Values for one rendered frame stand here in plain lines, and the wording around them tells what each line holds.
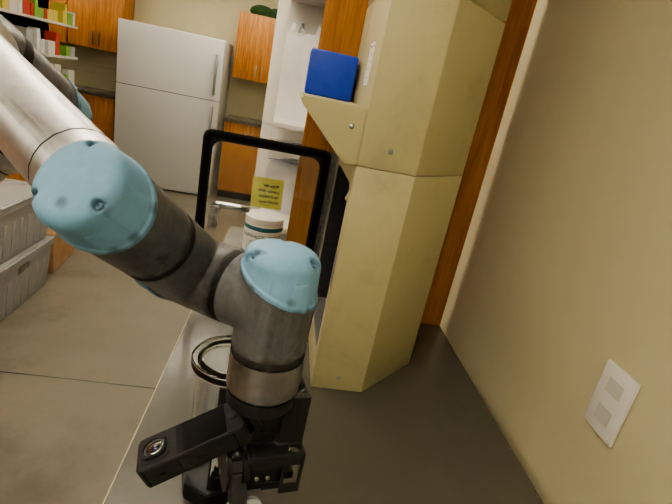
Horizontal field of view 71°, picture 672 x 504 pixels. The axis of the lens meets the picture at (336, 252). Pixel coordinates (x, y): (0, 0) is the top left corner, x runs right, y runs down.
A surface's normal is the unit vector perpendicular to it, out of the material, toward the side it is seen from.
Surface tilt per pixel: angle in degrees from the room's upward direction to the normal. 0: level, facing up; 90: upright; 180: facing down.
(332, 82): 90
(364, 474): 0
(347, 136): 90
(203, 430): 28
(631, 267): 90
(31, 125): 47
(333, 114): 90
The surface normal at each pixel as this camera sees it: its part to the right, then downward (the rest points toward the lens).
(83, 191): -0.20, -0.40
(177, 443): -0.27, -0.84
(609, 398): -0.98, -0.15
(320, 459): 0.19, -0.93
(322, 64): 0.08, 0.34
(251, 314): -0.40, 0.22
